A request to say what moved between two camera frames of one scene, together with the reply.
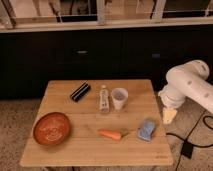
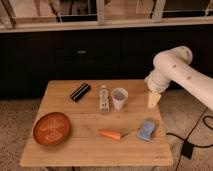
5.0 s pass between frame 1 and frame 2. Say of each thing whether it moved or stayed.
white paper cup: stayed
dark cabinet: stayed
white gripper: moved
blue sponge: stayed
